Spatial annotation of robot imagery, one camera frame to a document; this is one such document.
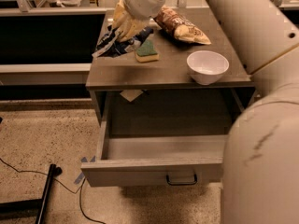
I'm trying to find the black floor cable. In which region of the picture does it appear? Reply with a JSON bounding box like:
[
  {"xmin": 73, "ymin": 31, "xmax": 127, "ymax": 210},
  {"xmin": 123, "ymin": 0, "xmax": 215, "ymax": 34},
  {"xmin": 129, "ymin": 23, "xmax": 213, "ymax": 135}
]
[{"xmin": 0, "ymin": 157, "xmax": 107, "ymax": 224}]

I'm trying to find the blue floor tape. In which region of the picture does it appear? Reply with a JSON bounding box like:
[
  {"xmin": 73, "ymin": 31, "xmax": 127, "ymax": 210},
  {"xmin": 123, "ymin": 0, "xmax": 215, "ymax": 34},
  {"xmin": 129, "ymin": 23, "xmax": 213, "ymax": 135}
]
[{"xmin": 74, "ymin": 156, "xmax": 95, "ymax": 185}]

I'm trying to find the white bowl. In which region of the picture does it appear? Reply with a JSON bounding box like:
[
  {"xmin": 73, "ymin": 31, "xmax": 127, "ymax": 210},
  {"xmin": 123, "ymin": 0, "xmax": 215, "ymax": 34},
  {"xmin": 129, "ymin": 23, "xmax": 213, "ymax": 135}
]
[{"xmin": 187, "ymin": 50, "xmax": 230, "ymax": 85}]

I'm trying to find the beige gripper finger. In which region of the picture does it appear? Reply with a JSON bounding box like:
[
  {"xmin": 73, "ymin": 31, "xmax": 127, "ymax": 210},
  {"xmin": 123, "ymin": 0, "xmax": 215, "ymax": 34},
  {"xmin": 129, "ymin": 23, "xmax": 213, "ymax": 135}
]
[
  {"xmin": 118, "ymin": 16, "xmax": 149, "ymax": 42},
  {"xmin": 112, "ymin": 0, "xmax": 127, "ymax": 31}
]

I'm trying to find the green yellow sponge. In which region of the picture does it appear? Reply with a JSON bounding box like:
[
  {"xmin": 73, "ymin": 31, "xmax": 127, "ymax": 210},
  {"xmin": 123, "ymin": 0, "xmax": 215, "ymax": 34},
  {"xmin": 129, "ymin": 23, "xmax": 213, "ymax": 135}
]
[{"xmin": 135, "ymin": 40, "xmax": 159, "ymax": 63}]

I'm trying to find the open grey top drawer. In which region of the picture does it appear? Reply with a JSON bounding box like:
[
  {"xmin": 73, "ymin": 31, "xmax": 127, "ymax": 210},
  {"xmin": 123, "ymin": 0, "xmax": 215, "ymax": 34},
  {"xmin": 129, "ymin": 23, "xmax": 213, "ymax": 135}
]
[{"xmin": 80, "ymin": 89, "xmax": 247, "ymax": 188}]

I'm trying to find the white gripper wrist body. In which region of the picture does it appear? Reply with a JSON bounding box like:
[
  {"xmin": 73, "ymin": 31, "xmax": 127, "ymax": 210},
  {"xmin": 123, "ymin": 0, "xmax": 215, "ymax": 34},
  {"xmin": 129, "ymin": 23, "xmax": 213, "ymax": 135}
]
[{"xmin": 121, "ymin": 0, "xmax": 169, "ymax": 21}]

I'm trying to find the black drawer handle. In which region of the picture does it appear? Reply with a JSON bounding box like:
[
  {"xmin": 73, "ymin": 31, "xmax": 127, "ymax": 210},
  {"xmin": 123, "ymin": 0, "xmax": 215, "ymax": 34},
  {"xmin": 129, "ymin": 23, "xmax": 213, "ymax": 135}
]
[{"xmin": 165, "ymin": 175, "xmax": 198, "ymax": 186}]

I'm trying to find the grey counter cabinet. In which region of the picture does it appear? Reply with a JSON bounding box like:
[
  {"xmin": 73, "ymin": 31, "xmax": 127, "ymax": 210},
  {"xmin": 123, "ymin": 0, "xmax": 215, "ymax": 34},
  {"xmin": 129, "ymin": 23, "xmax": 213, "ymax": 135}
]
[{"xmin": 86, "ymin": 7, "xmax": 253, "ymax": 118}]

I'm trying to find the black floor stand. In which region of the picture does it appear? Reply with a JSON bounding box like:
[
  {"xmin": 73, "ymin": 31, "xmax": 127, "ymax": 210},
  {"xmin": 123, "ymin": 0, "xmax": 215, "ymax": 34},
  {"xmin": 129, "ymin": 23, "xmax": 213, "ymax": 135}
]
[{"xmin": 0, "ymin": 164, "xmax": 62, "ymax": 224}]

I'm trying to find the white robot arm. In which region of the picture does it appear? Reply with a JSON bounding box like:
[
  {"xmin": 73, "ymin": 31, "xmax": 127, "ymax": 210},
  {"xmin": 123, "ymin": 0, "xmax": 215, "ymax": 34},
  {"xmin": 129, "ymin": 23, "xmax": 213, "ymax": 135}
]
[{"xmin": 206, "ymin": 0, "xmax": 299, "ymax": 224}]

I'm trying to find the brown chip bag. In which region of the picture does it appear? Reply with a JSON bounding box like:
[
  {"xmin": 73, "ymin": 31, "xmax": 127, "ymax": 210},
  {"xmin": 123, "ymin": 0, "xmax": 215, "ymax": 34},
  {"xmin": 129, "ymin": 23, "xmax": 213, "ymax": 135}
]
[{"xmin": 154, "ymin": 6, "xmax": 211, "ymax": 45}]

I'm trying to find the white paper tag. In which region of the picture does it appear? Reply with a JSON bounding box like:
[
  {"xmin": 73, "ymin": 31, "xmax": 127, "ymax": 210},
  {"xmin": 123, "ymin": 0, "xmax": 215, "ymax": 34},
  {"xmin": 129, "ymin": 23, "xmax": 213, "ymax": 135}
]
[{"xmin": 121, "ymin": 90, "xmax": 143, "ymax": 102}]

